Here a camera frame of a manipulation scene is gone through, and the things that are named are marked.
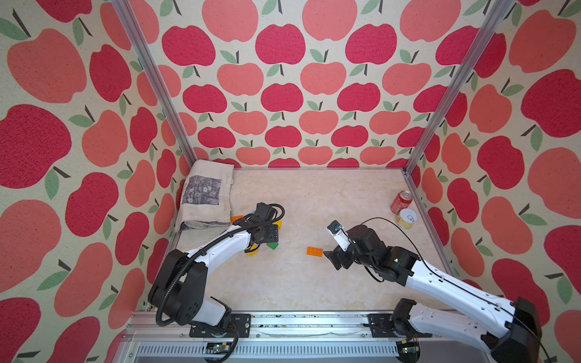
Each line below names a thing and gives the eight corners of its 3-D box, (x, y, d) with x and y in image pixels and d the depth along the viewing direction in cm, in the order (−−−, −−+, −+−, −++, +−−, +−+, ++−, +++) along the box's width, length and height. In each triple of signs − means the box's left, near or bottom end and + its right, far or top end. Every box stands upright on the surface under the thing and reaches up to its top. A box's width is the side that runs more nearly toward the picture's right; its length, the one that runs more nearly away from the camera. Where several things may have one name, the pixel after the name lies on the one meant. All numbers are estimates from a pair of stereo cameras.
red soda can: (392, 216, 105) (402, 201, 96) (388, 206, 109) (398, 190, 99) (403, 216, 105) (415, 201, 96) (400, 206, 109) (410, 190, 99)
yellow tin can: (397, 229, 101) (403, 221, 96) (393, 216, 105) (398, 208, 100) (413, 229, 101) (419, 221, 96) (408, 216, 105) (414, 208, 100)
